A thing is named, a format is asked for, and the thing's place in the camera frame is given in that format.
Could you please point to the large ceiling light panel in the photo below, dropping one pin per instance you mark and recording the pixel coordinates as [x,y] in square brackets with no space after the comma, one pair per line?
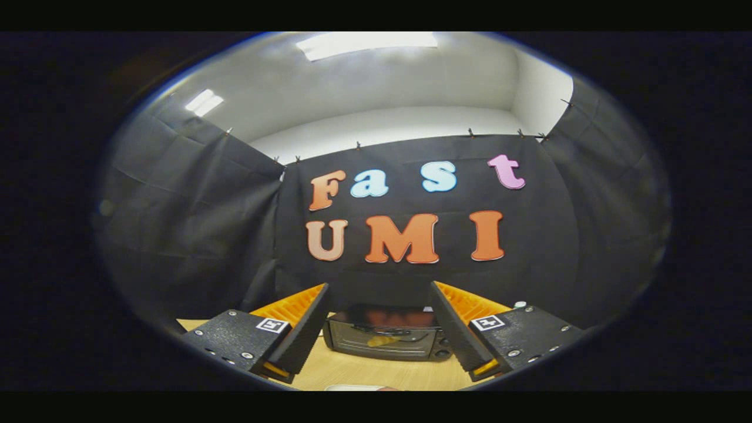
[367,44]

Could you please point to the black toaster oven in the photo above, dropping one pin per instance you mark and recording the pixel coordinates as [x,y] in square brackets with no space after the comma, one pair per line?
[352,346]

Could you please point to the small ceiling light panel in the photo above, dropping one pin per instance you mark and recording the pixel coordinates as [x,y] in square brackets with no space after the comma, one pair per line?
[204,103]

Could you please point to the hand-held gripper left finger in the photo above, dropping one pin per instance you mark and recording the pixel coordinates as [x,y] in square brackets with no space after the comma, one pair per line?
[305,335]

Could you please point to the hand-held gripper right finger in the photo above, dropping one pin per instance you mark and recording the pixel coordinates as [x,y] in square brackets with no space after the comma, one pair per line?
[455,335]

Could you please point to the white rectangular plate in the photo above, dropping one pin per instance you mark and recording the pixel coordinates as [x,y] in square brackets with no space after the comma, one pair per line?
[352,388]

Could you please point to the golden croissant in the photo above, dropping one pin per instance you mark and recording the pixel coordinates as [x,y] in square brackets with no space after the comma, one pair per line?
[382,340]

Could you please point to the black backdrop cloth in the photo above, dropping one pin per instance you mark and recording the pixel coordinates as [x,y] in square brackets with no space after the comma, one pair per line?
[546,235]

